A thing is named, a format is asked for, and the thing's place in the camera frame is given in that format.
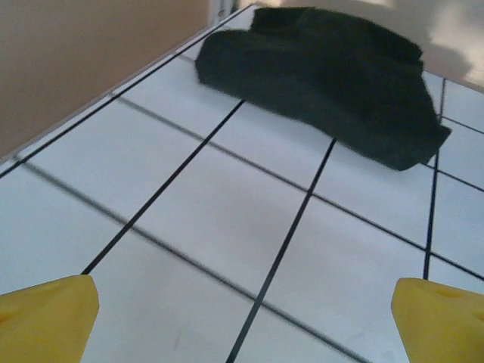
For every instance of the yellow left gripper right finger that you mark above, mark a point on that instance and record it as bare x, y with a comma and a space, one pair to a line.
442, 325

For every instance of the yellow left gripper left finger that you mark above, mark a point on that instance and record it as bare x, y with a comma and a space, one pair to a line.
41, 321

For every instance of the dark green t-shirt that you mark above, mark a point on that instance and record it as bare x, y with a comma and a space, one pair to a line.
321, 79

